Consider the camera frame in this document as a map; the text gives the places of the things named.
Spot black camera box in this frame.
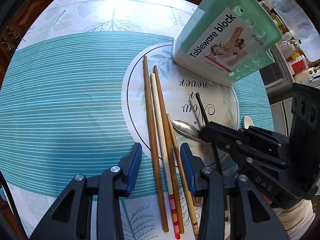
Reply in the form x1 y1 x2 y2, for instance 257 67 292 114
290 83 319 156

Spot light bamboo chopstick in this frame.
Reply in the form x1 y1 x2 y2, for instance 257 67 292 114
167 113 199 239

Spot white ceramic spoon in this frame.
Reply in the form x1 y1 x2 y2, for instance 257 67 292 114
243 116 254 129

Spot floral teal tablecloth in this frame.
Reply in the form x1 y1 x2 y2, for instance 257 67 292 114
1 0 273 239

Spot dark brown wooden chopstick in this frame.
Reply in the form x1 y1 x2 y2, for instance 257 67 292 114
143 55 169 232

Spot black chopstick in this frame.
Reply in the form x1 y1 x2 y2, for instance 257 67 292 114
196 92 222 174

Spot cream sleeve forearm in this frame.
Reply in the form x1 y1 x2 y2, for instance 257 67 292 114
273 199 315 240

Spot metal spoon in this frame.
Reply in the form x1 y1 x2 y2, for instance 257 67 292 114
171 119 205 143

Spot green tableware holder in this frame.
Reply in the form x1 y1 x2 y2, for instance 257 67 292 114
171 0 281 87

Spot white chopstick red end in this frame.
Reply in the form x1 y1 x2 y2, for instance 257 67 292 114
150 73 181 239

